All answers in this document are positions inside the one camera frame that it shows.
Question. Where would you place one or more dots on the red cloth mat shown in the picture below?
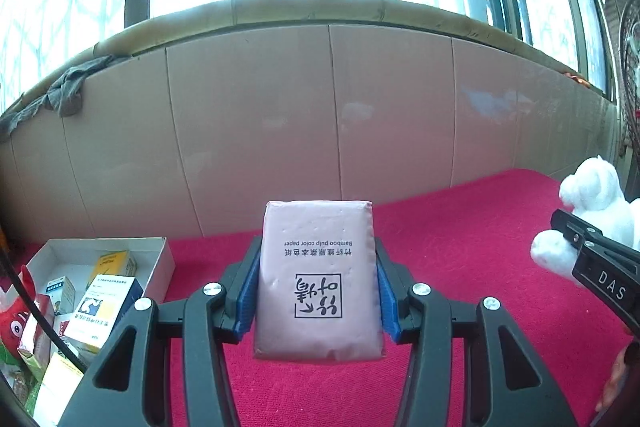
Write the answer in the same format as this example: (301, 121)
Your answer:
(468, 242)

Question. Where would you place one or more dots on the white cardboard tray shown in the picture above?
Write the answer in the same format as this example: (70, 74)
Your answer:
(76, 258)

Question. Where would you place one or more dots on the white liquid sealer box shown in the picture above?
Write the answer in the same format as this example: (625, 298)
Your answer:
(35, 345)

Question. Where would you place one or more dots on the red chili plush toy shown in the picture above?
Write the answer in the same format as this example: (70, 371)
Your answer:
(13, 319)

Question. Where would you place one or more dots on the pink tissue pack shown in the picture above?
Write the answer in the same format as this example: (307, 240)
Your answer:
(318, 298)

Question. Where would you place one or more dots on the blue white medicine box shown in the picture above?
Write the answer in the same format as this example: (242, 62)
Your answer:
(105, 302)

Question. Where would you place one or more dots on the yellow medicine box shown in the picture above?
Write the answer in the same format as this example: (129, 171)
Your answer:
(119, 263)

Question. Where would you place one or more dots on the yellow white box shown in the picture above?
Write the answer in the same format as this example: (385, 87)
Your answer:
(57, 388)

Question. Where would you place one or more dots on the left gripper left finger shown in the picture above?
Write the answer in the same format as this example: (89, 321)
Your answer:
(129, 382)

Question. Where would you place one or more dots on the white blue small box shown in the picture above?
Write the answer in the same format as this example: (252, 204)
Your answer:
(61, 292)

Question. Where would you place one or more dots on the grey rag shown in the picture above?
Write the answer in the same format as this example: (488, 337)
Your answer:
(63, 97)

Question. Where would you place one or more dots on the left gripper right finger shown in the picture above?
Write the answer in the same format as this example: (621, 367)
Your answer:
(506, 383)

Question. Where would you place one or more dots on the white plush toy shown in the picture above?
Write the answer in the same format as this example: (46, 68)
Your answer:
(594, 194)

